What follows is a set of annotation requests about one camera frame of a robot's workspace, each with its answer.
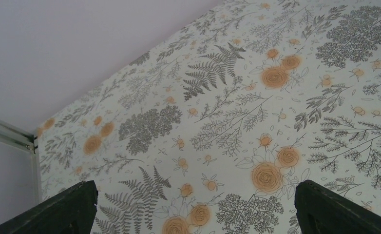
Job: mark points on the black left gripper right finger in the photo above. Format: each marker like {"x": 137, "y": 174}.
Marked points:
{"x": 322, "y": 211}

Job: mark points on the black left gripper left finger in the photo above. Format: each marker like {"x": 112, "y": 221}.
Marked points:
{"x": 72, "y": 211}

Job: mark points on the floral patterned table mat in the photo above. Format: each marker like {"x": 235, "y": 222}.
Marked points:
{"x": 211, "y": 131}

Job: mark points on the aluminium frame post left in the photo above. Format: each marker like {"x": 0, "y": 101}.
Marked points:
{"x": 27, "y": 142}

